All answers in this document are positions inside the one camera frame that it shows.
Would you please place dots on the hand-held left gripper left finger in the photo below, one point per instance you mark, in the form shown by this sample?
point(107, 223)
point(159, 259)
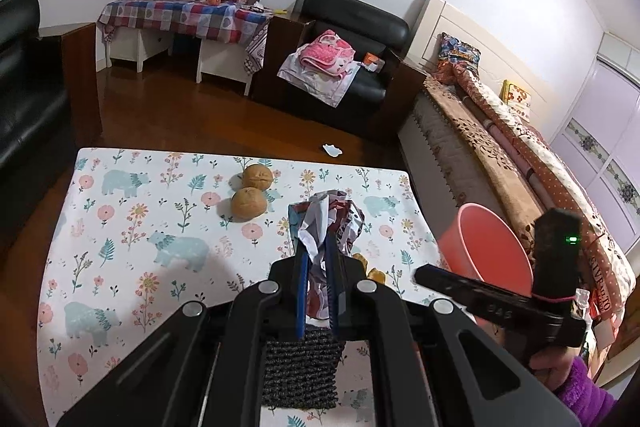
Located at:
point(300, 287)

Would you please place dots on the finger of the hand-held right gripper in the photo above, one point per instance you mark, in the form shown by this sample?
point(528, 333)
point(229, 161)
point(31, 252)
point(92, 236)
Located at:
point(445, 283)

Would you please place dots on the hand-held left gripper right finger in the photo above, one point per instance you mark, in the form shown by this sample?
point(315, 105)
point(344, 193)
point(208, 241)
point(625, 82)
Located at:
point(333, 292)

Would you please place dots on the small orange scrap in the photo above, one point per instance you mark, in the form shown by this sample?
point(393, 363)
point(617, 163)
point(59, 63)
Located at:
point(359, 261)
point(377, 277)

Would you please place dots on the pink plastic bucket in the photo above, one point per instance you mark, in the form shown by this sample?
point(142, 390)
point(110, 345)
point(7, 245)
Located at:
point(480, 247)

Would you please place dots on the printed wrapper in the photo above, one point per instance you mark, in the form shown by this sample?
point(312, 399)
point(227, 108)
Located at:
point(320, 217)

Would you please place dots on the black foam net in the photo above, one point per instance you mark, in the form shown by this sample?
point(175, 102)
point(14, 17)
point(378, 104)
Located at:
point(300, 372)

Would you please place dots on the person's right hand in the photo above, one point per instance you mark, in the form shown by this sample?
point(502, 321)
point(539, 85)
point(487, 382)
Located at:
point(555, 369)

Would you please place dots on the bed with patterned quilts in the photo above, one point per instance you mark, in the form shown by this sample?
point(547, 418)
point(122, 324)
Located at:
point(550, 167)

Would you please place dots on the brown walnut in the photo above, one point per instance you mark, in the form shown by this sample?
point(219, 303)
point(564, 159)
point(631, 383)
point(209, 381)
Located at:
point(258, 177)
point(248, 203)

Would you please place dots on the brown leaf-patterned blanket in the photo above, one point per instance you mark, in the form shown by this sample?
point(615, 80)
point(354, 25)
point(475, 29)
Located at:
point(480, 142)

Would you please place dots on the white quilted mattress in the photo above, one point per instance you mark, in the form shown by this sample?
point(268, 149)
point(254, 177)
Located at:
point(425, 147)

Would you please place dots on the white paper scrap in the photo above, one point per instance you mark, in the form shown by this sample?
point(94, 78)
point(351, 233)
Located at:
point(331, 150)

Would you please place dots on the floral tablecloth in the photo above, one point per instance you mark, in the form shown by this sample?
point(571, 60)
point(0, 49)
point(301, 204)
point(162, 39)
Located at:
point(150, 257)

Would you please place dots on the lilac wardrobe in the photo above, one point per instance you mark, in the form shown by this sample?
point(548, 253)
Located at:
point(610, 107)

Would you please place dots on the yellow floral pillow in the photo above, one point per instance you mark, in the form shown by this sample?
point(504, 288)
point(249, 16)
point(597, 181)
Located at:
point(517, 94)

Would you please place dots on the white printed cloth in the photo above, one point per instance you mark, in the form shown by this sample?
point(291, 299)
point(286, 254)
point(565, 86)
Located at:
point(320, 89)

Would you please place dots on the cream bed headboard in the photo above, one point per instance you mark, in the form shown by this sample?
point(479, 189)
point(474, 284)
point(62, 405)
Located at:
point(500, 42)

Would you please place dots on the colourful patterned pillow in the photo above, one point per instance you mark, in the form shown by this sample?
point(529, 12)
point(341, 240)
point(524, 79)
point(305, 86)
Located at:
point(457, 52)

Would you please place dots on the pink blanket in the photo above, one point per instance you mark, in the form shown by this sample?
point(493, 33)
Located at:
point(325, 54)

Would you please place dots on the small orange box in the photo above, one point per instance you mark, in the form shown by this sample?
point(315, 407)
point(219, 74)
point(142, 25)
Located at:
point(371, 59)

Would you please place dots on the white desk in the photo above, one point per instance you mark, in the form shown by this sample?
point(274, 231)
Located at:
point(220, 57)

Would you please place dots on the black leather armchair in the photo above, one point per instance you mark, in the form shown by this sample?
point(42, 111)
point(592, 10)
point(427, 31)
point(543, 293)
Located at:
point(350, 17)
point(30, 107)

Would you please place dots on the plaid-covered side table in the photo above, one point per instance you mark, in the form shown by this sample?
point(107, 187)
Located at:
point(175, 14)

